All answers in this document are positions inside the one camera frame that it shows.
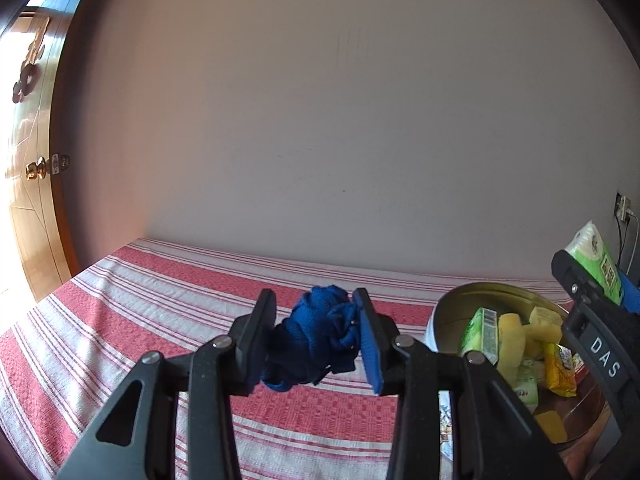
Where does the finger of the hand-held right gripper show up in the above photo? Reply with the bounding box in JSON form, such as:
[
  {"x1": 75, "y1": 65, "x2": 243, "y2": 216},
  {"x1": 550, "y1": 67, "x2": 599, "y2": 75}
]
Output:
[
  {"x1": 551, "y1": 249, "x2": 608, "y2": 311},
  {"x1": 617, "y1": 267, "x2": 640, "y2": 313}
]

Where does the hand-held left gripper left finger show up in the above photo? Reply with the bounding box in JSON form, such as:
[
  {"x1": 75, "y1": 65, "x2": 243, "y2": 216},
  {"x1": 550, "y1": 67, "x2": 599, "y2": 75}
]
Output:
[{"x1": 55, "y1": 288, "x2": 278, "y2": 480}]

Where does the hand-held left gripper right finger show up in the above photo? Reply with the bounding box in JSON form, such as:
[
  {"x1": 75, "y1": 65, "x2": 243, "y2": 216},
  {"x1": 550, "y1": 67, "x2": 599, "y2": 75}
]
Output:
[{"x1": 352, "y1": 287, "x2": 573, "y2": 480}]

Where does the green tissue pack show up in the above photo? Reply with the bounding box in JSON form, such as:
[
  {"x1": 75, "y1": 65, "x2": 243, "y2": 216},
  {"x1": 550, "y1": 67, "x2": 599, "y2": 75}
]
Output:
[
  {"x1": 512, "y1": 362, "x2": 541, "y2": 408},
  {"x1": 565, "y1": 220, "x2": 626, "y2": 306},
  {"x1": 459, "y1": 307, "x2": 501, "y2": 366}
]

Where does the yellow biscuit packet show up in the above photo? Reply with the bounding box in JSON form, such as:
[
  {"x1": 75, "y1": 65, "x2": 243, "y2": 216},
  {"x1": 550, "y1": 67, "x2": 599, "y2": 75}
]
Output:
[{"x1": 542, "y1": 342, "x2": 583, "y2": 398}]

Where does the blue cloth scrunchie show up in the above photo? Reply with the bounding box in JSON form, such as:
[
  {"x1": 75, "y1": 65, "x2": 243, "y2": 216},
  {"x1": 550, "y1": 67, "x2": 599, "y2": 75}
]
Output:
[{"x1": 262, "y1": 285, "x2": 362, "y2": 393}]

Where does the round metal cookie tin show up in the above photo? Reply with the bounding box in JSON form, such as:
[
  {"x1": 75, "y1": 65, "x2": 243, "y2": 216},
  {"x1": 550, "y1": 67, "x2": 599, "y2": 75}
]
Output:
[{"x1": 425, "y1": 282, "x2": 626, "y2": 480}]

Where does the red white striped tablecloth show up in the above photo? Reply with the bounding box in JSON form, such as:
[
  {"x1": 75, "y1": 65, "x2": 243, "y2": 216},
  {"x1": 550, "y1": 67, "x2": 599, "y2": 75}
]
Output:
[{"x1": 0, "y1": 237, "x2": 576, "y2": 480}]

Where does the wooden door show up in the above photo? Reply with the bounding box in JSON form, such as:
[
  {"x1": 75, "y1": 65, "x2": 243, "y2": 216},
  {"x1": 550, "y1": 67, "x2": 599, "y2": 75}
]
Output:
[{"x1": 0, "y1": 0, "x2": 108, "y2": 306}]

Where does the golden door ornament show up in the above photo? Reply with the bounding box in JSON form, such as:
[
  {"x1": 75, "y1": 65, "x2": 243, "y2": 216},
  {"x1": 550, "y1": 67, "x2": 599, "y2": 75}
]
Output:
[{"x1": 12, "y1": 16, "x2": 51, "y2": 104}]

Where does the white cable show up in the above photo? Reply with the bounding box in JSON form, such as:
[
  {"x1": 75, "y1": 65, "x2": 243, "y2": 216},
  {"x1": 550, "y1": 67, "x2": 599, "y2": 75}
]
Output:
[{"x1": 627, "y1": 210, "x2": 640, "y2": 276}]

